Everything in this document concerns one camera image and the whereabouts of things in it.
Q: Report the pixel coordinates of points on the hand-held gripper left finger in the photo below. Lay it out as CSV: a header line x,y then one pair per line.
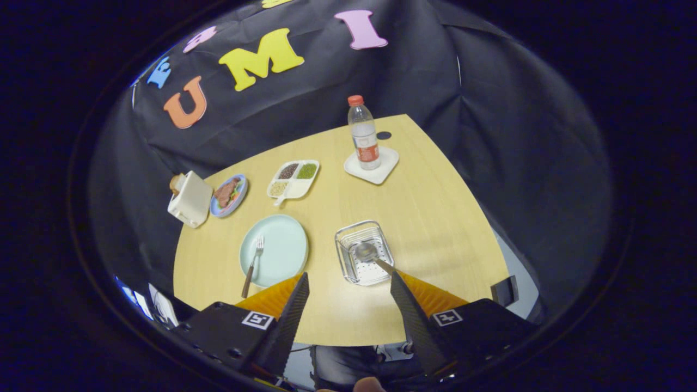
x,y
288,326

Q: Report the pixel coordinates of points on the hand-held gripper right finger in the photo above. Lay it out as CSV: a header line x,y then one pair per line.
x,y
414,321

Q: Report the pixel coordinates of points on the person's dark clothing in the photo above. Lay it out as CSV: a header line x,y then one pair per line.
x,y
343,366

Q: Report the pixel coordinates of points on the light green plate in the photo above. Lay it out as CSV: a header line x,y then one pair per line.
x,y
283,245

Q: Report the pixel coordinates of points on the black chair armrest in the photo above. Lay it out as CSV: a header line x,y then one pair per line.
x,y
506,291

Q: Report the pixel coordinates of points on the white papers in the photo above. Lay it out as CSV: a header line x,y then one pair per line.
x,y
163,310

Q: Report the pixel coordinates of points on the white divided tray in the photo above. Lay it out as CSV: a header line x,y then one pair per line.
x,y
298,190

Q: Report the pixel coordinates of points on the pale beans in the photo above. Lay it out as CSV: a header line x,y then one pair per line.
x,y
278,188

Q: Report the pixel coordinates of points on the small blue plate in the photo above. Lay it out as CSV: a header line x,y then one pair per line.
x,y
243,193

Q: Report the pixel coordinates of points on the brown steak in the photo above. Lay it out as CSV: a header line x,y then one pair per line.
x,y
224,191

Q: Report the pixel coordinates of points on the white square coaster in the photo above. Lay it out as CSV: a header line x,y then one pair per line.
x,y
382,171

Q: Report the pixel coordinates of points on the dark brown beans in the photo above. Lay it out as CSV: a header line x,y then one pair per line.
x,y
288,171

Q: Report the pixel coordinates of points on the green beans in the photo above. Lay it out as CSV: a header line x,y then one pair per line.
x,y
307,171

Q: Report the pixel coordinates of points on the white toaster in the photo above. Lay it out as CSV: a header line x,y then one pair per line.
x,y
191,198

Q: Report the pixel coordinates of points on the brown toast slice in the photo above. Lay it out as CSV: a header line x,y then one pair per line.
x,y
174,185

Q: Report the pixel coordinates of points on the clear water bottle red cap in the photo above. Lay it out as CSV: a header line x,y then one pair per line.
x,y
364,136

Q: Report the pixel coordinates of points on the black backdrop cloth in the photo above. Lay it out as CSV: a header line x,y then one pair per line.
x,y
463,109

